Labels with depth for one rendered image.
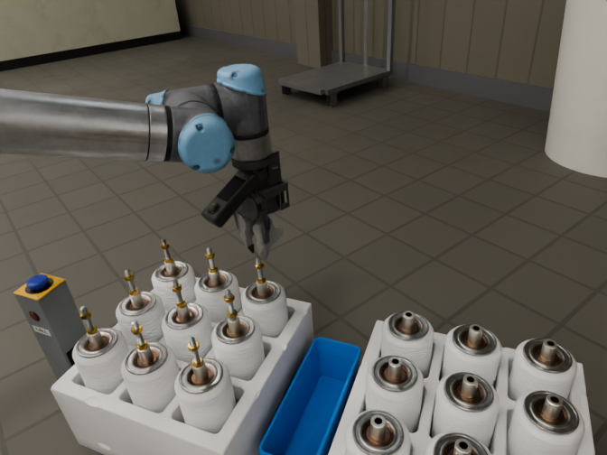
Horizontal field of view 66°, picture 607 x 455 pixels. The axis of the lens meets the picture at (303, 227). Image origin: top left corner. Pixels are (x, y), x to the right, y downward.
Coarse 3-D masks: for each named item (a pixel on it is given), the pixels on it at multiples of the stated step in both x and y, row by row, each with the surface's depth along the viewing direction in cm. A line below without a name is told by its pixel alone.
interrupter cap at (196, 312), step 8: (192, 304) 96; (168, 312) 94; (176, 312) 95; (192, 312) 95; (200, 312) 94; (168, 320) 93; (176, 320) 93; (184, 320) 93; (192, 320) 92; (176, 328) 91; (184, 328) 91
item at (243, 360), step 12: (252, 336) 88; (216, 348) 88; (228, 348) 86; (240, 348) 86; (252, 348) 88; (228, 360) 87; (240, 360) 88; (252, 360) 89; (240, 372) 89; (252, 372) 90
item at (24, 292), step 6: (48, 276) 98; (54, 276) 97; (48, 282) 96; (54, 282) 96; (60, 282) 96; (24, 288) 95; (42, 288) 94; (48, 288) 94; (54, 288) 94; (18, 294) 93; (24, 294) 93; (30, 294) 93; (36, 294) 93; (42, 294) 92; (36, 300) 91
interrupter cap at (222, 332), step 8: (224, 320) 92; (240, 320) 91; (248, 320) 91; (216, 328) 90; (224, 328) 90; (248, 328) 89; (216, 336) 88; (224, 336) 88; (232, 336) 88; (240, 336) 88; (248, 336) 87; (232, 344) 86
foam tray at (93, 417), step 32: (288, 352) 97; (64, 384) 90; (256, 384) 87; (288, 384) 100; (96, 416) 88; (128, 416) 83; (160, 416) 82; (256, 416) 86; (96, 448) 96; (128, 448) 89; (160, 448) 84; (192, 448) 79; (224, 448) 76; (256, 448) 88
